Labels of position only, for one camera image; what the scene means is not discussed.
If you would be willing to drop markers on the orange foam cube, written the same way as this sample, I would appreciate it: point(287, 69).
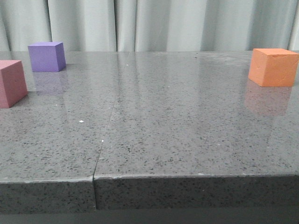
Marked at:
point(273, 67)

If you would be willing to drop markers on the grey curtain backdrop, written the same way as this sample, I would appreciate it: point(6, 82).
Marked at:
point(150, 25)

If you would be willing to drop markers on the purple foam cube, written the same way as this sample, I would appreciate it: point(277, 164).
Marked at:
point(47, 56)

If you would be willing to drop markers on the pink foam cube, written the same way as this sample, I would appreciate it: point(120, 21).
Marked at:
point(13, 86)

